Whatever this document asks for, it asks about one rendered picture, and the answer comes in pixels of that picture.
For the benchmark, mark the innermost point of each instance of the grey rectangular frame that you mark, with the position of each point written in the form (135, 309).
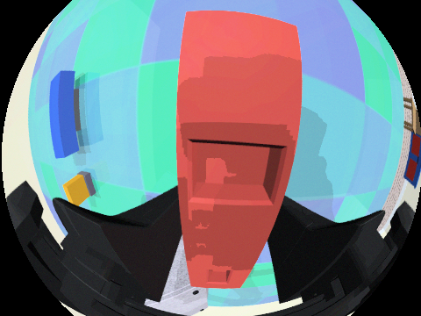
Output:
(77, 110)

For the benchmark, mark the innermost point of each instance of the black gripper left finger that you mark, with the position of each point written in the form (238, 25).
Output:
(142, 241)

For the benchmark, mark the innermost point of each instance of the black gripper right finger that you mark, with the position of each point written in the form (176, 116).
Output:
(304, 245)

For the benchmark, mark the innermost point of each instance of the blue bar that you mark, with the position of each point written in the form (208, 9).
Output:
(61, 107)

